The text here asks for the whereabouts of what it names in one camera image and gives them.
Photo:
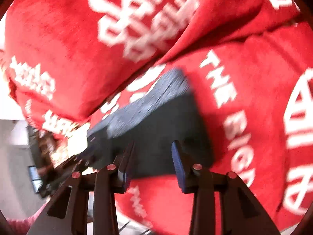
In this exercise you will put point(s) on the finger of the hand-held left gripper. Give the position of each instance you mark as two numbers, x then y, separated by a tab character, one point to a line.
78	161

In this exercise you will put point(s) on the cream cloth garment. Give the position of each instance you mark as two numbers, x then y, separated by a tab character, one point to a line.
77	139

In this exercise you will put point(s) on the black pants with grey trim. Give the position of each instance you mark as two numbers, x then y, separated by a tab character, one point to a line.
156	129

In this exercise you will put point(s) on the red printed sofa cover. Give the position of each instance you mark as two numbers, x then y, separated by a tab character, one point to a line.
256	83

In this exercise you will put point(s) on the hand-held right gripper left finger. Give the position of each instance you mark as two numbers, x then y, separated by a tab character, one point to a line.
126	166

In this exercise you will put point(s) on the red printed back cushion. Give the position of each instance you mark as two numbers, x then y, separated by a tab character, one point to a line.
73	41

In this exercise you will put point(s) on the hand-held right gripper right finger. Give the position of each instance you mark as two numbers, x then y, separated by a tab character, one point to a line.
179	166

